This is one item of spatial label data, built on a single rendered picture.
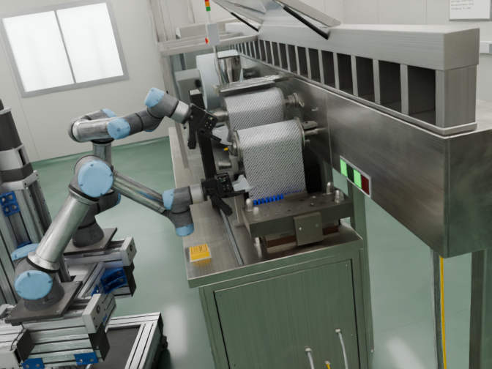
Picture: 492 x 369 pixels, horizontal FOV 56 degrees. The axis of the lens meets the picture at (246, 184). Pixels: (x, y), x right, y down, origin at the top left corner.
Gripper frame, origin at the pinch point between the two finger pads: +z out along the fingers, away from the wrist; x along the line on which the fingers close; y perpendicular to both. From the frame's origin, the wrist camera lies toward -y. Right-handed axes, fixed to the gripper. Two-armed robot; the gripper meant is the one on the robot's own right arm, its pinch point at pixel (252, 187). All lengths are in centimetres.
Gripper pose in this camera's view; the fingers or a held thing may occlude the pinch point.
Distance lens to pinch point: 185.1
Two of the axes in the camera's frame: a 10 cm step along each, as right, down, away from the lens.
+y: -1.5, -9.2, -3.5
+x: -1.8, -3.3, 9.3
